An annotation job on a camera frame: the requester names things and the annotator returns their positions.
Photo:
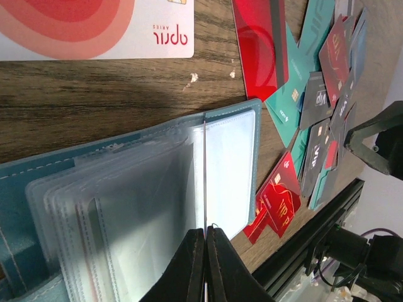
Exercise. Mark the black VIP card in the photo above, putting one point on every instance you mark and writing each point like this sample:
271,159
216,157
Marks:
315,105

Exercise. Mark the white red circle card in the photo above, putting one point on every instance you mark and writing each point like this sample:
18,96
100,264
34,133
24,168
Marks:
102,29

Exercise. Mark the silver grey card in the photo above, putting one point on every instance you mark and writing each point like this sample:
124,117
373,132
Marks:
204,179

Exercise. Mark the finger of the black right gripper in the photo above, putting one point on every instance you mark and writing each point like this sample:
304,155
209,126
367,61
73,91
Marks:
378,141

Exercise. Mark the red VIP card centre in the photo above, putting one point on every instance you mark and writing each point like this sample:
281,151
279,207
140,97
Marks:
277,200

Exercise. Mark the glossy red card back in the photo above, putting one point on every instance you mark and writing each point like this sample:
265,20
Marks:
262,39

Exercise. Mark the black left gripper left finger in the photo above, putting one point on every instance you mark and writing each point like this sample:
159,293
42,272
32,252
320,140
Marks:
183,279

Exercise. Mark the large teal VIP card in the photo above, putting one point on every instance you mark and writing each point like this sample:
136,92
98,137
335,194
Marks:
303,58

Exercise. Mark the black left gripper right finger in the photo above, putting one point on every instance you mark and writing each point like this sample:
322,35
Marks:
228,279

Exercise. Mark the blue leather card holder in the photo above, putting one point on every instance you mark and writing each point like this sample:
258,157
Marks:
102,220

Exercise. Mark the black aluminium frame rail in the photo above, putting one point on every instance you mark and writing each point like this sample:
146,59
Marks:
299,251

